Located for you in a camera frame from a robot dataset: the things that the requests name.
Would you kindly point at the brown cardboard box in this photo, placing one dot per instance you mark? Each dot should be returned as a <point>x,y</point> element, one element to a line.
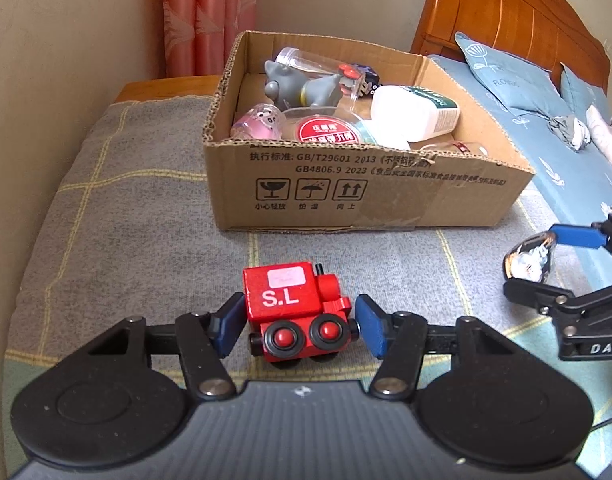
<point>324,186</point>

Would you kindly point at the transparent correction tape dispenser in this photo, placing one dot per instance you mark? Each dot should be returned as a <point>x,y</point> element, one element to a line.
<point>530,260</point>

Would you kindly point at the pink rolled blanket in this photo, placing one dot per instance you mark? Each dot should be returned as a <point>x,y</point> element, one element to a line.
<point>600,132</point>

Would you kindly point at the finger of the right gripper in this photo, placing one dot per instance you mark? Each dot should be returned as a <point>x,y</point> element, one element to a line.
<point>541,295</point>
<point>597,235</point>

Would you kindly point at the grey elephant figurine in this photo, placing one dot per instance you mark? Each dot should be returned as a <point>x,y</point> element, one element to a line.
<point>289,88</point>

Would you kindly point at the blue patterned pillow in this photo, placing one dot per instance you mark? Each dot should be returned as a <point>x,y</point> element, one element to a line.
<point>522,87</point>

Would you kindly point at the small glass bottle brown label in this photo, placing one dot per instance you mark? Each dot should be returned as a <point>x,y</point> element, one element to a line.
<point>454,147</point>

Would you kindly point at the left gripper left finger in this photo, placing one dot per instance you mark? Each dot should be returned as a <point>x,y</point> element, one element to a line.
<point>203,341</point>

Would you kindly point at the grey plaid blanket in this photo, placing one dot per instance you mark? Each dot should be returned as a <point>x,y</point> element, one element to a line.
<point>131,231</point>

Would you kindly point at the pink patterned curtain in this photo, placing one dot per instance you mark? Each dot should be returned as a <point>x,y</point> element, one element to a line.
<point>198,34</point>

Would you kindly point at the pink glitter bottle keychain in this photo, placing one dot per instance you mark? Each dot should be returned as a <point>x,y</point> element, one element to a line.
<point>262,122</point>

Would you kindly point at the blue bed sheet mattress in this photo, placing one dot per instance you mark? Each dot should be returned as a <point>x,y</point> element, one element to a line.
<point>576,185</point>

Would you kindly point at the grey crumpled cloth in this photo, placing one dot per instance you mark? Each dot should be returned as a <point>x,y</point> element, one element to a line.
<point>571,131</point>

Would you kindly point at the clear plastic jar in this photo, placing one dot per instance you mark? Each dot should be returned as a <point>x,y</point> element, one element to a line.
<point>313,65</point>

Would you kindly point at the wooden bed headboard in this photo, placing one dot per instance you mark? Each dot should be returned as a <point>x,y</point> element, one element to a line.
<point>548,33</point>

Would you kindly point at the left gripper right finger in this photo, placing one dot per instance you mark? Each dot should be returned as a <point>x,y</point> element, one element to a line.
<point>398,340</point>

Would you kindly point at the red lidded plastic cup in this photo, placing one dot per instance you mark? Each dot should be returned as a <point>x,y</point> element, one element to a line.
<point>325,124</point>

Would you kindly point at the red toy train engine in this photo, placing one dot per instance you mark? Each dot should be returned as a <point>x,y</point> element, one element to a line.
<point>296,311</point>

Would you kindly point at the mint green oval case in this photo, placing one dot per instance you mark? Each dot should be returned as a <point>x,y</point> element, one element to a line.
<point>382,134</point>

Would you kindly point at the white medical cotton swab jar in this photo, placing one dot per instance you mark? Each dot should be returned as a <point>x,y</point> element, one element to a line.
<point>413,114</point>

